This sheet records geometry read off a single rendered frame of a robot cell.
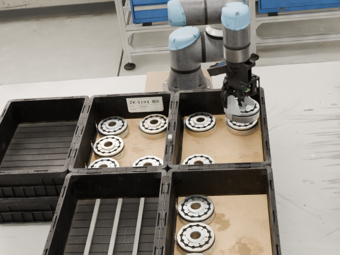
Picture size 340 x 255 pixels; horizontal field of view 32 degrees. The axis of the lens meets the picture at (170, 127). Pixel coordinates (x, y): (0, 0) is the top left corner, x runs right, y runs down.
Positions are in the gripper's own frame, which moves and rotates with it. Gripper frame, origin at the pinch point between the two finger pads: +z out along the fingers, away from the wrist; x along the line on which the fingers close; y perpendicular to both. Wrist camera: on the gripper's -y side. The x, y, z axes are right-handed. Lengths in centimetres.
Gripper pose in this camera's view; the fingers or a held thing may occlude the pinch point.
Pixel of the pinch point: (234, 111)
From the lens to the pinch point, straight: 178.5
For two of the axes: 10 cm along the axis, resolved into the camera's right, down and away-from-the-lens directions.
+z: 1.1, 7.9, 6.1
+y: 6.7, 4.0, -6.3
